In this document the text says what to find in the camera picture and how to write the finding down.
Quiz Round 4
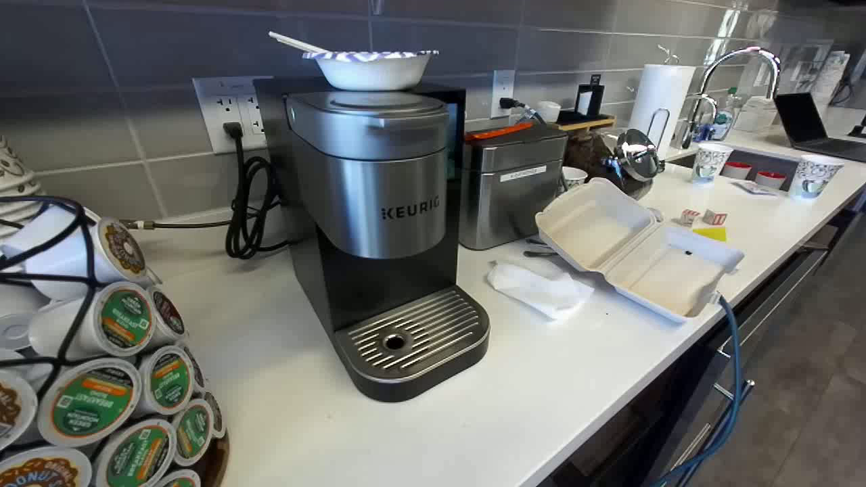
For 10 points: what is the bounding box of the wooden countertop shelf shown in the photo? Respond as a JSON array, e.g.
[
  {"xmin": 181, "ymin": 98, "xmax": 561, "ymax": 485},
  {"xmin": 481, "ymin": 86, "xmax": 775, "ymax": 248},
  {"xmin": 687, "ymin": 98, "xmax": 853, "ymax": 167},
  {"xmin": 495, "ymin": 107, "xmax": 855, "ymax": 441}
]
[{"xmin": 553, "ymin": 110, "xmax": 622, "ymax": 140}]

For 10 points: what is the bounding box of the black box on shelf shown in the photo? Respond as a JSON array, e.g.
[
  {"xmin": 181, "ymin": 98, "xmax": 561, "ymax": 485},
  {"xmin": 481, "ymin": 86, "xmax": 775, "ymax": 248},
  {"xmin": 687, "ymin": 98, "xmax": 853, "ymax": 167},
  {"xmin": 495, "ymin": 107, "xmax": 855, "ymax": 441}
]
[{"xmin": 576, "ymin": 72, "xmax": 607, "ymax": 118}]

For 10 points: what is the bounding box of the small white container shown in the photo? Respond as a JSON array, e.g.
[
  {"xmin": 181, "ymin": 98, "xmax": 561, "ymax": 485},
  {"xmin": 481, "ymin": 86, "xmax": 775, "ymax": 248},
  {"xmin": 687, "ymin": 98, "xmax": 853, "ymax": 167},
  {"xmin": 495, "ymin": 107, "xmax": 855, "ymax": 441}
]
[{"xmin": 531, "ymin": 98, "xmax": 565, "ymax": 124}]

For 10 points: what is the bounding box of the long metal drawer handle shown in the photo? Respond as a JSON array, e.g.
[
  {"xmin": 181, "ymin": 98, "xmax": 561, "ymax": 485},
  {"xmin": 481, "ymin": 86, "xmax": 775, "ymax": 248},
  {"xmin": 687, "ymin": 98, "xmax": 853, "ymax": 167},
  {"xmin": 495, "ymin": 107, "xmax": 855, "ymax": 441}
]
[{"xmin": 718, "ymin": 244, "xmax": 832, "ymax": 359}]

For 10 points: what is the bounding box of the orange strip on box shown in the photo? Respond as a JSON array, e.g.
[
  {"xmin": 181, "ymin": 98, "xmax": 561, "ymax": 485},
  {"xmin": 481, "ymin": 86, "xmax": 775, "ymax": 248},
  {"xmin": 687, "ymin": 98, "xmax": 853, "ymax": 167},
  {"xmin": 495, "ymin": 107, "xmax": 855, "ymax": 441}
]
[{"xmin": 462, "ymin": 118, "xmax": 539, "ymax": 147}]

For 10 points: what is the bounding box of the stainless steel box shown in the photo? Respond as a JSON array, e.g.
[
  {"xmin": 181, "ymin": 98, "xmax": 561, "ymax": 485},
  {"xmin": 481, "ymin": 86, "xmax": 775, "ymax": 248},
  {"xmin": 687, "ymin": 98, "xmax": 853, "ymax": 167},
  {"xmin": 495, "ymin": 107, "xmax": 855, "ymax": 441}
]
[{"xmin": 458, "ymin": 118, "xmax": 572, "ymax": 255}]

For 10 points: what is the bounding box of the white paper towel roll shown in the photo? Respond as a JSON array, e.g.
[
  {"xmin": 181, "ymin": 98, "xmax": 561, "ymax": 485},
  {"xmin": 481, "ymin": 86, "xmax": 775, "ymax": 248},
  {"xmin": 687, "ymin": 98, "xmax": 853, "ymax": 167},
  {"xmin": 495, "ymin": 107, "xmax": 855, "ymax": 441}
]
[{"xmin": 629, "ymin": 61, "xmax": 700, "ymax": 151}]

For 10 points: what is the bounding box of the white plastic spoon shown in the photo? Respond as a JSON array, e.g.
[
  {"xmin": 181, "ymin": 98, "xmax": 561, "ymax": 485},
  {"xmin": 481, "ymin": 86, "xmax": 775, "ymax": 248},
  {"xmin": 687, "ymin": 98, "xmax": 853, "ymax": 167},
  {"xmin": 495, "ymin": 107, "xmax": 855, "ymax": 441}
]
[{"xmin": 266, "ymin": 29, "xmax": 334, "ymax": 60}]

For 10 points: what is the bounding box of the K-cup coffee pod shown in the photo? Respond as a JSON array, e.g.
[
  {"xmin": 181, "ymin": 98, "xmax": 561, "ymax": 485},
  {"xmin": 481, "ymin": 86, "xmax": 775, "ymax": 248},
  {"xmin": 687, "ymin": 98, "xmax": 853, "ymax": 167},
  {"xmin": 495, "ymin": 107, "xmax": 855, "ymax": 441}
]
[
  {"xmin": 90, "ymin": 216, "xmax": 151, "ymax": 283},
  {"xmin": 91, "ymin": 417, "xmax": 178, "ymax": 487},
  {"xmin": 28, "ymin": 278, "xmax": 163, "ymax": 359},
  {"xmin": 146, "ymin": 286, "xmax": 189, "ymax": 347},
  {"xmin": 35, "ymin": 358, "xmax": 143, "ymax": 450},
  {"xmin": 0, "ymin": 443, "xmax": 95, "ymax": 487},
  {"xmin": 170, "ymin": 394, "xmax": 217, "ymax": 467},
  {"xmin": 0, "ymin": 364, "xmax": 41, "ymax": 455},
  {"xmin": 139, "ymin": 343, "xmax": 200, "ymax": 418}
]

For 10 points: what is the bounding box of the black power cord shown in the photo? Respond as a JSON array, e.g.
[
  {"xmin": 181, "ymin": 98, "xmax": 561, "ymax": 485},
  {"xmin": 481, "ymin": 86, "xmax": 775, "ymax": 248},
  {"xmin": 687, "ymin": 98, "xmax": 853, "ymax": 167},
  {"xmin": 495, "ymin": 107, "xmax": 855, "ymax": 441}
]
[{"xmin": 221, "ymin": 118, "xmax": 292, "ymax": 263}]

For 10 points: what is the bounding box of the white foam clamshell lunch pack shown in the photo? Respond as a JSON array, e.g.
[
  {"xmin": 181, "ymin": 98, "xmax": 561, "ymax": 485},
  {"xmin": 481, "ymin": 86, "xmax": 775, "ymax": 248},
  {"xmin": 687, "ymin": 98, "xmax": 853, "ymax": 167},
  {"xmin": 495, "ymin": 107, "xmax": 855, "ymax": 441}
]
[{"xmin": 534, "ymin": 176, "xmax": 746, "ymax": 325}]

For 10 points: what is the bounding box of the blue cable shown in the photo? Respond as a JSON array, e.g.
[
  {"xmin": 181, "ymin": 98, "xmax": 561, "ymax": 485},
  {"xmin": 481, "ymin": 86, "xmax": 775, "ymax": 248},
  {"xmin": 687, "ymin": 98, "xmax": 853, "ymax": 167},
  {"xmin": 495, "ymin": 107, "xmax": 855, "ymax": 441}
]
[{"xmin": 652, "ymin": 294, "xmax": 757, "ymax": 487}]

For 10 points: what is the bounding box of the white foam bowl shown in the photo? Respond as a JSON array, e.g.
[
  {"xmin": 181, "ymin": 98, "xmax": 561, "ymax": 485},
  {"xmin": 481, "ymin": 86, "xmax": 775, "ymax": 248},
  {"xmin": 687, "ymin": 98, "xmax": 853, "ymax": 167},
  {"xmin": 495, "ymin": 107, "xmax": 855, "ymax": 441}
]
[{"xmin": 302, "ymin": 45, "xmax": 440, "ymax": 94}]

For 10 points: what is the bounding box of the black wire pod carousel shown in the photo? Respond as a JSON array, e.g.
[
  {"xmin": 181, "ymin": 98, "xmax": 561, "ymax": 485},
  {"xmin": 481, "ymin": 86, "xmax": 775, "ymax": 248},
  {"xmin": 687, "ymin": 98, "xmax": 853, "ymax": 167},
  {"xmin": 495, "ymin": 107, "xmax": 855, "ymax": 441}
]
[{"xmin": 0, "ymin": 191, "xmax": 231, "ymax": 487}]

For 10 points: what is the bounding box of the soap bottle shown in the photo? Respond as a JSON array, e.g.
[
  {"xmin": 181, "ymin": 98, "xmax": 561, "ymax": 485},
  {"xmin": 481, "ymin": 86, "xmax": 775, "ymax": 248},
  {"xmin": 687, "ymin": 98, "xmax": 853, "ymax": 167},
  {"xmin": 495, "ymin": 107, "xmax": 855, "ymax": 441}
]
[{"xmin": 707, "ymin": 86, "xmax": 740, "ymax": 142}]

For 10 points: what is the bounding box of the chrome kitchen faucet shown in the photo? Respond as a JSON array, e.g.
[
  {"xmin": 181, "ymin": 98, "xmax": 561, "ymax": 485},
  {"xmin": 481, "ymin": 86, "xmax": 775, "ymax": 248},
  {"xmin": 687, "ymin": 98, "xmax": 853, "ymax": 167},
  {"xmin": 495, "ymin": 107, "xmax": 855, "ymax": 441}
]
[{"xmin": 687, "ymin": 44, "xmax": 784, "ymax": 147}]

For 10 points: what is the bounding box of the patterned paper cup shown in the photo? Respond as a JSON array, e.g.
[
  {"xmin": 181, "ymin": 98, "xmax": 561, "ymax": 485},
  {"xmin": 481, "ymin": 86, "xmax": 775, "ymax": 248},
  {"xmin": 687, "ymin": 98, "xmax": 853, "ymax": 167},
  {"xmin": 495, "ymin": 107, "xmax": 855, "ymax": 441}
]
[
  {"xmin": 691, "ymin": 137, "xmax": 737, "ymax": 187},
  {"xmin": 791, "ymin": 151, "xmax": 846, "ymax": 202}
]

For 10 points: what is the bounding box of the small white wall outlet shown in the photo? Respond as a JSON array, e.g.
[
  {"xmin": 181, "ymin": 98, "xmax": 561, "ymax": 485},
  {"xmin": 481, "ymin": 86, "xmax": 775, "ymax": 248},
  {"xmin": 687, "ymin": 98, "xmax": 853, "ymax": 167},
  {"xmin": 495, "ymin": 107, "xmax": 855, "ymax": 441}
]
[{"xmin": 488, "ymin": 68, "xmax": 520, "ymax": 118}]

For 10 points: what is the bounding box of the white wall power outlet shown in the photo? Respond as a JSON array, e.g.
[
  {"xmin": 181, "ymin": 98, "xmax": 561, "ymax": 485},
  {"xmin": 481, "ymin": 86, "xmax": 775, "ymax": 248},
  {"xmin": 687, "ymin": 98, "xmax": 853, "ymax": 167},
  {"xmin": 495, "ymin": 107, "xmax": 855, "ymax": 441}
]
[{"xmin": 189, "ymin": 72, "xmax": 274, "ymax": 155}]

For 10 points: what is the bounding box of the silver black Keurig coffee machine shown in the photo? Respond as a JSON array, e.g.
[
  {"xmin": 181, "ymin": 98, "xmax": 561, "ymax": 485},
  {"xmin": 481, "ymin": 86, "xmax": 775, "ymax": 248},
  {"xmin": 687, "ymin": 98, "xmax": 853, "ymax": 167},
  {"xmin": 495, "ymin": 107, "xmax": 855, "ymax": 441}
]
[{"xmin": 285, "ymin": 86, "xmax": 492, "ymax": 405}]

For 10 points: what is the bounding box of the silver foil packet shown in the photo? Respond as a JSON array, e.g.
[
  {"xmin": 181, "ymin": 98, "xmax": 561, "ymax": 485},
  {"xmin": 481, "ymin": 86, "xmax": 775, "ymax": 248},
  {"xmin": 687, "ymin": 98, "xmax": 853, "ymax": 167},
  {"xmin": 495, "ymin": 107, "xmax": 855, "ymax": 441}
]
[{"xmin": 731, "ymin": 179, "xmax": 772, "ymax": 199}]

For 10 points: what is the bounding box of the black laptop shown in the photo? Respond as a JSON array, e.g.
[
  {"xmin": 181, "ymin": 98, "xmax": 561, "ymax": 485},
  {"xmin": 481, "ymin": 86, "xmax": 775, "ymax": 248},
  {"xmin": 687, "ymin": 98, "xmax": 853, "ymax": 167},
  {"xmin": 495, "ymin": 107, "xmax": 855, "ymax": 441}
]
[{"xmin": 772, "ymin": 88, "xmax": 866, "ymax": 164}]

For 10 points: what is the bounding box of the metal cabinet handle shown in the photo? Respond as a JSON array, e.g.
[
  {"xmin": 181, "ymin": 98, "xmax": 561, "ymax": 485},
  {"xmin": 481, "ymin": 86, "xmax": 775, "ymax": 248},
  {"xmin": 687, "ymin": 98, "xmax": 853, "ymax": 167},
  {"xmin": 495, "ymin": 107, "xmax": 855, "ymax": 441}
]
[{"xmin": 712, "ymin": 376, "xmax": 757, "ymax": 405}]

